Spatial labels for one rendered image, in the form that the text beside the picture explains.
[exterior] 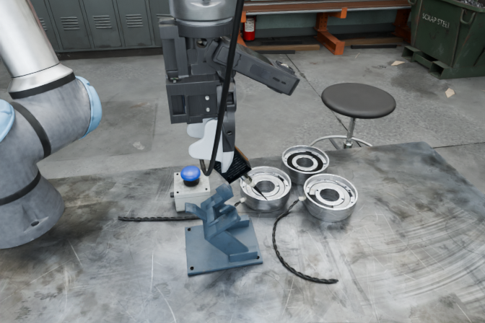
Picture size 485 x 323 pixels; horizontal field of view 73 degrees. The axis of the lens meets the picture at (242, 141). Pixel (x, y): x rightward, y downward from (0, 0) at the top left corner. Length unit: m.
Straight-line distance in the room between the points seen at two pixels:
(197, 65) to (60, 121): 0.36
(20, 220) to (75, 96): 0.24
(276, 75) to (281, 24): 4.14
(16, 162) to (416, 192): 0.77
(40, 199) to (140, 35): 3.30
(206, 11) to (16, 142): 0.42
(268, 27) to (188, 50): 4.12
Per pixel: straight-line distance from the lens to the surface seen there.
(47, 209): 0.73
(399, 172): 0.85
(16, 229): 0.72
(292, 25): 4.59
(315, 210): 0.66
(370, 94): 1.65
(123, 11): 3.87
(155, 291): 0.59
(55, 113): 0.69
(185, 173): 0.66
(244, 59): 0.39
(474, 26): 3.54
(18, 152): 0.66
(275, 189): 0.68
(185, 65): 0.39
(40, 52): 0.70
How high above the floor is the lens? 1.29
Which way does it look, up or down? 34 degrees down
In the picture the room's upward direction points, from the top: straight up
